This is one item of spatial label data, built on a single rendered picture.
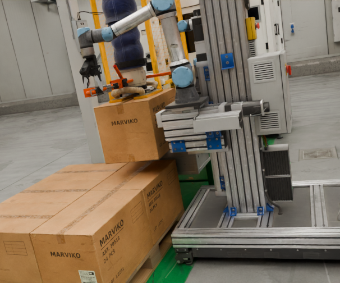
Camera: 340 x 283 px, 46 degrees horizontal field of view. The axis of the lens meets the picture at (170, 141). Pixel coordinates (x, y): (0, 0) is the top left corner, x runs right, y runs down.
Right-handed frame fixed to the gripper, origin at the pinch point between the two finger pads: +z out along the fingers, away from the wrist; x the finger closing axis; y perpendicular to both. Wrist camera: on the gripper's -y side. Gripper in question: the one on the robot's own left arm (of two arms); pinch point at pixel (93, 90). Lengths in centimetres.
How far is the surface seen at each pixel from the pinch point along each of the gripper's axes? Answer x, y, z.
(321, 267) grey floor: -115, 12, 120
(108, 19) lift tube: 7, 51, -41
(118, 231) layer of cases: -11, -26, 76
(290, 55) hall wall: -86, 958, 64
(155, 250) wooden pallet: -14, 11, 109
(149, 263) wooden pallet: -12, 3, 114
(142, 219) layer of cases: -13, 3, 83
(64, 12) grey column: 99, 154, -66
